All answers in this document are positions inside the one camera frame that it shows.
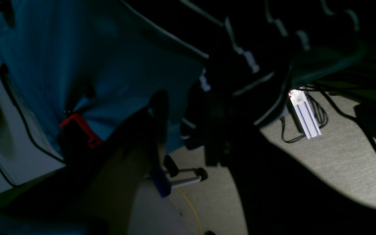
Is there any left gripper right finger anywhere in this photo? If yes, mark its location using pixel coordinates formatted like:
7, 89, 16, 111
204, 67, 376, 235

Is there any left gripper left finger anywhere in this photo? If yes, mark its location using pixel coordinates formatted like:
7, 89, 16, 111
77, 91, 169, 235

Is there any red black table clamp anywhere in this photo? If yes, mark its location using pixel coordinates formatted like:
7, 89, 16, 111
57, 113, 103, 165

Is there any blue black spring clamp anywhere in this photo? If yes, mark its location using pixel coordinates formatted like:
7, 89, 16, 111
148, 155, 209, 198

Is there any navy white striped t-shirt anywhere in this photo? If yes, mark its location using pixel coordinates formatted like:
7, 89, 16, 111
123, 0, 376, 150

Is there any teal table cloth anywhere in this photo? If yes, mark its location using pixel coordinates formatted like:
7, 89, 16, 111
0, 0, 204, 154

